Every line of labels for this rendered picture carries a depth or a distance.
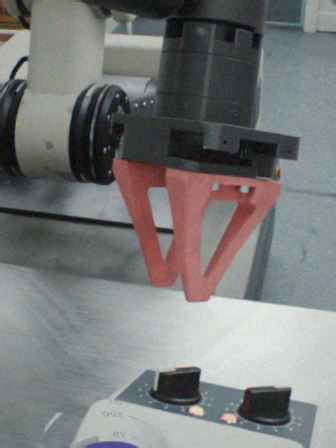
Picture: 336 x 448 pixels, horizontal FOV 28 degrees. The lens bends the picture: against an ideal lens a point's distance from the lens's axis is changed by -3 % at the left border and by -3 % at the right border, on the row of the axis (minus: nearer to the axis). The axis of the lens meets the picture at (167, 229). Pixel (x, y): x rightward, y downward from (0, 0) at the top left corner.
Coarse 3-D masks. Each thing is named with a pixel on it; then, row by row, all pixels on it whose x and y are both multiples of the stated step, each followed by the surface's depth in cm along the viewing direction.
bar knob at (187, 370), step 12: (156, 372) 41; (168, 372) 41; (180, 372) 41; (192, 372) 42; (156, 384) 41; (168, 384) 41; (180, 384) 41; (192, 384) 42; (156, 396) 41; (168, 396) 41; (180, 396) 41; (192, 396) 41
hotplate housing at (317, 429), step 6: (132, 378) 45; (126, 384) 43; (120, 390) 42; (318, 408) 43; (318, 414) 42; (324, 414) 43; (318, 420) 42; (324, 420) 42; (318, 426) 41; (324, 426) 41; (312, 432) 39; (318, 432) 40; (312, 438) 38; (318, 438) 39; (312, 444) 37; (318, 444) 38
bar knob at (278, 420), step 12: (252, 396) 39; (264, 396) 40; (276, 396) 40; (288, 396) 40; (240, 408) 40; (252, 408) 40; (264, 408) 40; (276, 408) 40; (288, 408) 41; (252, 420) 39; (264, 420) 39; (276, 420) 39; (288, 420) 40
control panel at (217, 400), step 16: (144, 384) 43; (208, 384) 45; (144, 400) 41; (208, 400) 42; (224, 400) 42; (240, 400) 42; (192, 416) 39; (208, 416) 39; (240, 416) 40; (304, 416) 41; (272, 432) 38; (288, 432) 38; (304, 432) 39
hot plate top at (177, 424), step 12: (168, 420) 36; (180, 420) 36; (192, 420) 36; (204, 420) 36; (180, 432) 35; (192, 432) 35; (204, 432) 35; (216, 432) 35; (228, 432) 35; (240, 432) 35; (252, 432) 35; (180, 444) 34; (192, 444) 34; (204, 444) 34; (216, 444) 34; (228, 444) 34; (240, 444) 34; (252, 444) 34; (264, 444) 34; (276, 444) 34; (288, 444) 34
